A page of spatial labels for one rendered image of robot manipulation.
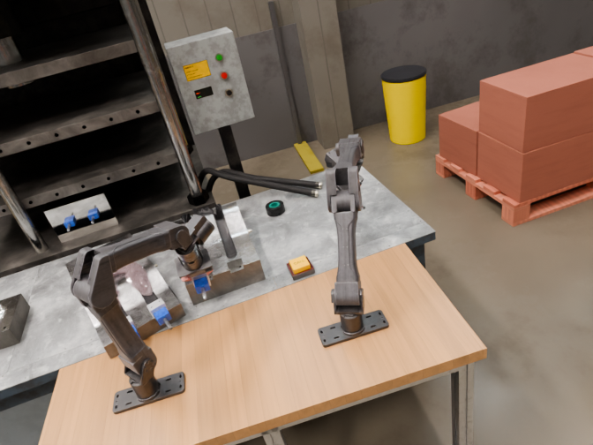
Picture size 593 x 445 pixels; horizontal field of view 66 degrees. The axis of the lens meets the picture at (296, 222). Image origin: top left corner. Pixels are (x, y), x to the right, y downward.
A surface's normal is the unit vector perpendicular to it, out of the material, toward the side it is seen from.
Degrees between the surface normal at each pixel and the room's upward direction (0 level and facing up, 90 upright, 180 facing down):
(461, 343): 0
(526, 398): 0
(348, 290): 52
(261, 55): 90
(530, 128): 90
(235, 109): 90
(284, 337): 0
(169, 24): 90
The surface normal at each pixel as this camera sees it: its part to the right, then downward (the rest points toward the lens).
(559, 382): -0.19, -0.82
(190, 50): 0.30, 0.47
